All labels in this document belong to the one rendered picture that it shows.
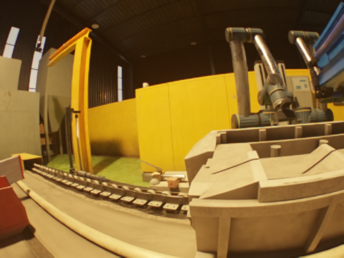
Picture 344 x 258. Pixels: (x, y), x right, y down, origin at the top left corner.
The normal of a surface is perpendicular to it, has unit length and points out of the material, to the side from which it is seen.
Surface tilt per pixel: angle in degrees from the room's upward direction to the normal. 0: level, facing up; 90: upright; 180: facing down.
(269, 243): 100
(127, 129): 90
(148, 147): 90
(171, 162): 90
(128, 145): 90
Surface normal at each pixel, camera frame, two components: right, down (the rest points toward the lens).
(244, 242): -0.35, 0.20
